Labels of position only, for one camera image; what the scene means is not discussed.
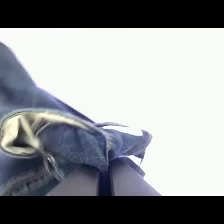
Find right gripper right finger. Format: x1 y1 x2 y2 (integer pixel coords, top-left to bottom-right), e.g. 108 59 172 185
111 157 162 196

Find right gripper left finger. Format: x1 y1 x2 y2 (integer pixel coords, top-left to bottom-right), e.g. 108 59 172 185
46 164 101 196

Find blue jeans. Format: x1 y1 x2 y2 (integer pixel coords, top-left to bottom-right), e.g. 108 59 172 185
0 41 154 196

